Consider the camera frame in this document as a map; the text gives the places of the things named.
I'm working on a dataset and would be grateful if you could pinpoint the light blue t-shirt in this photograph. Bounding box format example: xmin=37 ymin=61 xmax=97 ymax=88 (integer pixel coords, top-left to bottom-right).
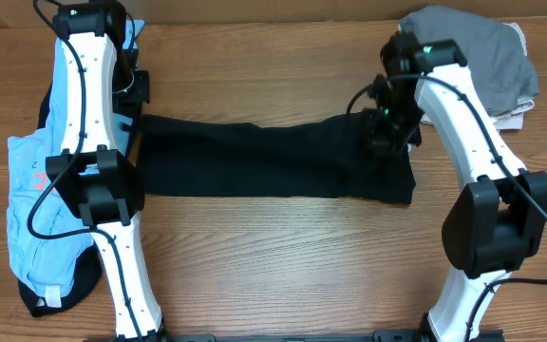
xmin=6 ymin=17 xmax=145 ymax=308

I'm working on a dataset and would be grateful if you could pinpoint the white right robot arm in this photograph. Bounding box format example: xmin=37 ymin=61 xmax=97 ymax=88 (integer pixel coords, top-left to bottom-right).
xmin=364 ymin=31 xmax=547 ymax=341

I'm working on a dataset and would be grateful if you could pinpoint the beige folded garment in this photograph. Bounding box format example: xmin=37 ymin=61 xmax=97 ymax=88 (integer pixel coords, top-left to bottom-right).
xmin=449 ymin=21 xmax=539 ymax=130

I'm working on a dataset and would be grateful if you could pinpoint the black bottom shirt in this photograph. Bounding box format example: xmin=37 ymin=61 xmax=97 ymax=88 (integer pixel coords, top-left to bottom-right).
xmin=7 ymin=88 xmax=103 ymax=317

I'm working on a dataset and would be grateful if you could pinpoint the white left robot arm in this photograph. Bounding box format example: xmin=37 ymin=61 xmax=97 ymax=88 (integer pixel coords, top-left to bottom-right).
xmin=46 ymin=1 xmax=165 ymax=341

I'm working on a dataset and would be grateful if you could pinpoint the gray folded garment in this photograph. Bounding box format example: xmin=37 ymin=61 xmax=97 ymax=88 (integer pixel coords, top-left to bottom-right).
xmin=399 ymin=5 xmax=539 ymax=117

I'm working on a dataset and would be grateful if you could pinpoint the black t-shirt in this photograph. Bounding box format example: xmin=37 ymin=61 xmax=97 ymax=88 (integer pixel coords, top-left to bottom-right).
xmin=137 ymin=111 xmax=416 ymax=204

